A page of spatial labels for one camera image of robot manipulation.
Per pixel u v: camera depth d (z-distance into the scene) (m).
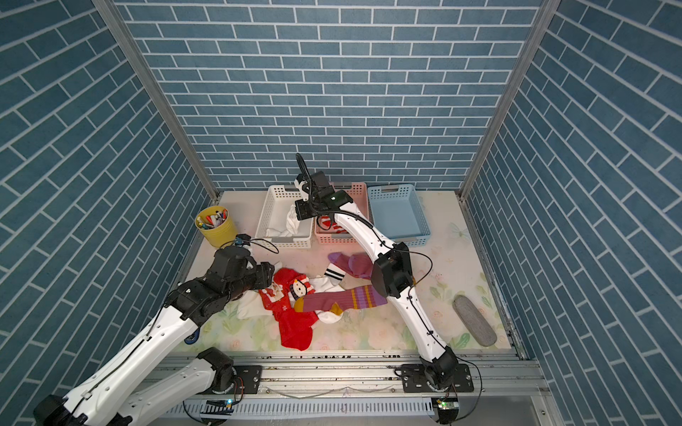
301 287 0.89
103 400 0.39
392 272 0.61
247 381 0.73
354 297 0.89
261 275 0.66
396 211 1.15
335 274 0.96
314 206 0.73
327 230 1.07
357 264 0.94
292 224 0.97
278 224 1.08
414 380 0.74
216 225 0.94
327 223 1.10
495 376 0.75
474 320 0.83
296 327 0.82
